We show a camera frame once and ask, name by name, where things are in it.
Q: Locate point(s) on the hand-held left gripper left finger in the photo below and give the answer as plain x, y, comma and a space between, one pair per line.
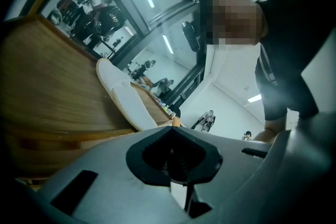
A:
136, 160

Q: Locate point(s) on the wooden shoe rack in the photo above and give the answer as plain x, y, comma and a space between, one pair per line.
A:
52, 73

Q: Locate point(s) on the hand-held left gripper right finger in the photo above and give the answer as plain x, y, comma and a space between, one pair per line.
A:
207, 162

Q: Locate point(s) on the black window frame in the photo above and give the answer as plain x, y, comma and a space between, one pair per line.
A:
126, 5

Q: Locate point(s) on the person's black clothing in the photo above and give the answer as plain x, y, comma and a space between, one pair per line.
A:
288, 47

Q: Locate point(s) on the orange cushion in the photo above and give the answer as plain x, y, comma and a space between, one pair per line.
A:
177, 122

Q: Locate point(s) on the white slipper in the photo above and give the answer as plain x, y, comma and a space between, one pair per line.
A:
126, 97

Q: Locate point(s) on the ceiling light panel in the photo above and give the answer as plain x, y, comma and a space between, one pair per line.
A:
254, 98

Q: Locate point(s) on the white black standing device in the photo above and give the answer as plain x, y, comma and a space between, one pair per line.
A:
207, 120

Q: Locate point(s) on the black head-mounted camera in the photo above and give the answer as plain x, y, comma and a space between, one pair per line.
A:
191, 36

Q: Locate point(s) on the person's right forearm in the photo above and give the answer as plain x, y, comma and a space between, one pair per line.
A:
270, 129

